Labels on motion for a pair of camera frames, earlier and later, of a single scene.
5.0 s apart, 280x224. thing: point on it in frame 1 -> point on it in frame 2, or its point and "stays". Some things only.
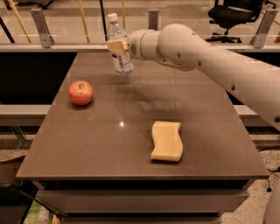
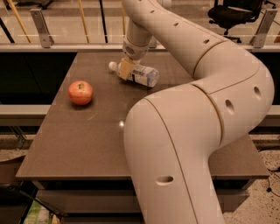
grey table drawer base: (142, 201) stays
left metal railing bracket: (44, 31) stays
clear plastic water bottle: (123, 63) -> (142, 74)
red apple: (80, 93) stays
